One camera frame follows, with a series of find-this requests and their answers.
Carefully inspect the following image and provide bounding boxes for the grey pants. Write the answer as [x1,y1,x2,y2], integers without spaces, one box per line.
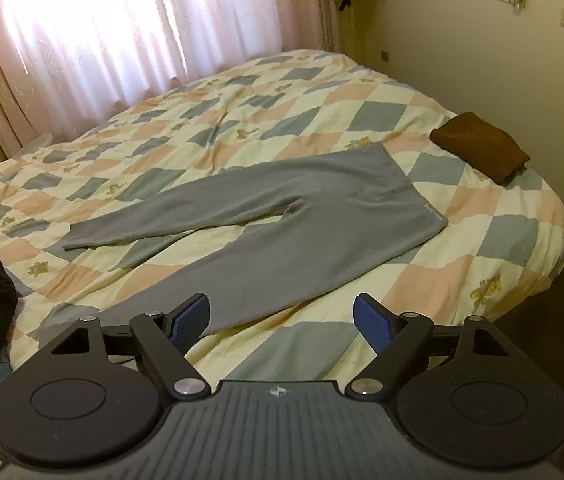
[62,143,447,333]

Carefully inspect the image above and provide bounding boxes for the checkered quilt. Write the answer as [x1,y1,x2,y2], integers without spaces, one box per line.
[0,50,564,382]

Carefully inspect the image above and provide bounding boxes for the folded brown garment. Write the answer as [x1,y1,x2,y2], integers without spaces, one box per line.
[430,112,530,185]

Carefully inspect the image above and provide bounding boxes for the pink curtain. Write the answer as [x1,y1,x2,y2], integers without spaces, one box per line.
[0,0,338,155]

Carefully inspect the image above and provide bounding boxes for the wall plug adapter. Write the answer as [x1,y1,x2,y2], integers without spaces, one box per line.
[509,0,526,15]

